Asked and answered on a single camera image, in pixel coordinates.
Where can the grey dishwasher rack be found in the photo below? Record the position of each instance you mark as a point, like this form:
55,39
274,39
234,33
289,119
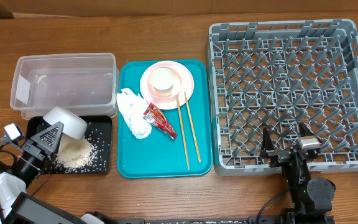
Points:
275,75

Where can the teal serving tray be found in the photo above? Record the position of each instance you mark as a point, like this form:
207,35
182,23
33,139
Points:
158,155

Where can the left wooden chopstick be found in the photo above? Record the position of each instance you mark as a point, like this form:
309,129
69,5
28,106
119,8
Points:
183,133

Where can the pink shallow bowl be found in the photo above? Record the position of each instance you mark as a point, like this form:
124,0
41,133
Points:
176,84

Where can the red sauce packet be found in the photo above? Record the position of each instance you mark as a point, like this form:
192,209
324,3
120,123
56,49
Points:
155,117

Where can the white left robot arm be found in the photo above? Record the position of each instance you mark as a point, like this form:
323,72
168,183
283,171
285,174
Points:
16,205

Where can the white napkin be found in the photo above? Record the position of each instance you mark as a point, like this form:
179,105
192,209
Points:
132,108

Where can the black tray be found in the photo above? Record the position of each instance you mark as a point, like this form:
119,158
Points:
100,129

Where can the wooden chopstick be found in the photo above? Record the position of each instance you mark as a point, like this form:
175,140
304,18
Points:
183,133
192,128

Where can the white rice pile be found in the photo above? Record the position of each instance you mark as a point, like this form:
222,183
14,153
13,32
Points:
79,156

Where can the right wooden chopstick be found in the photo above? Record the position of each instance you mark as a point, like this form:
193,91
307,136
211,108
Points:
192,128

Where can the grey white bowl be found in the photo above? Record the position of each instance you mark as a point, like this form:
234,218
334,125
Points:
73,125

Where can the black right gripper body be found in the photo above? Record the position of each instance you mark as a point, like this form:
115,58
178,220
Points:
280,156

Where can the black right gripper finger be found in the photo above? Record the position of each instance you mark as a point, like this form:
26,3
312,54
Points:
304,130
267,144

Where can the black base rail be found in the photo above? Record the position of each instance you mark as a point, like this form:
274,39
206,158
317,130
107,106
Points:
248,220

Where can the pink plate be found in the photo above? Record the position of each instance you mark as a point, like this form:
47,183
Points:
186,86

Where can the clear plastic bin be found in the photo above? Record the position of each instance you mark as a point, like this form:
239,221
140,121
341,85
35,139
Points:
85,84

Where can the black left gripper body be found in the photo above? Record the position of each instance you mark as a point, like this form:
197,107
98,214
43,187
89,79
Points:
36,157

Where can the white cup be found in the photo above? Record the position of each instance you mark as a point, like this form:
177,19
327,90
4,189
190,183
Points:
162,81

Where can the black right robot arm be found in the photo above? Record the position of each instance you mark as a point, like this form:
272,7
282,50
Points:
311,197

